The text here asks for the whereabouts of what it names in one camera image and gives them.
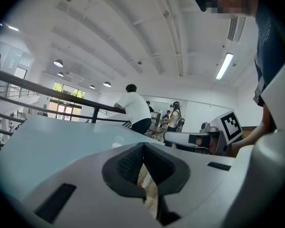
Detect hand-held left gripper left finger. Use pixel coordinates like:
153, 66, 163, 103
20, 141, 162, 228

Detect glass entrance doors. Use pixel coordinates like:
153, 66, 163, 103
47, 80, 87, 123

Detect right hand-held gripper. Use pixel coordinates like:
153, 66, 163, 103
164, 110, 243, 156

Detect black metal railing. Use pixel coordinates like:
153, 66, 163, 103
0, 67, 133, 153

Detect white ceiling pipe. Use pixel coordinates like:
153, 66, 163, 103
154, 0, 185, 77

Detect white ceiling air vent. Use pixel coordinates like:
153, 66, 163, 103
227, 15, 247, 43

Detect person's right hand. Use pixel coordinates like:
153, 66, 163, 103
195, 137, 219, 155

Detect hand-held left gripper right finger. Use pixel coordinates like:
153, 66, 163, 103
144, 142, 238, 227

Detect person's dark shirt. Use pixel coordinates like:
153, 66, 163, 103
253, 0, 285, 107

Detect long ceiling tube light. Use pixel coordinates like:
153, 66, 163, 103
215, 52, 234, 81

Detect person's right forearm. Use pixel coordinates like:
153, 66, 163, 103
229, 103, 277, 158

